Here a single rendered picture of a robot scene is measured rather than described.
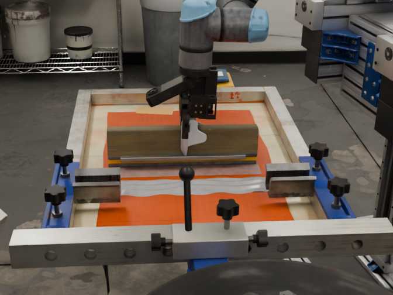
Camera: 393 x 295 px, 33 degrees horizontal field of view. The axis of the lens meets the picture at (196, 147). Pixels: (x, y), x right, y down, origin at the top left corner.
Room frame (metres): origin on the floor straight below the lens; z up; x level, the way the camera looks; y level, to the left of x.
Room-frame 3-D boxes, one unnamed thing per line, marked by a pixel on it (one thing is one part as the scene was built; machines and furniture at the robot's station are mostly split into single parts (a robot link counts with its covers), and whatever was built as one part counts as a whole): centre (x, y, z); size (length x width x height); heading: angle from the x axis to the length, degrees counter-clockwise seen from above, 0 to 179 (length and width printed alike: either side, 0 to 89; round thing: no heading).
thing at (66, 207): (1.17, 0.28, 0.97); 0.30 x 0.05 x 0.07; 5
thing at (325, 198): (1.22, -0.28, 0.97); 0.30 x 0.05 x 0.07; 5
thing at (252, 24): (1.45, -0.09, 1.29); 0.11 x 0.11 x 0.08; 8
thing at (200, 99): (1.41, 0.00, 1.14); 0.09 x 0.08 x 0.12; 95
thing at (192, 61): (1.42, 0.01, 1.22); 0.08 x 0.08 x 0.05
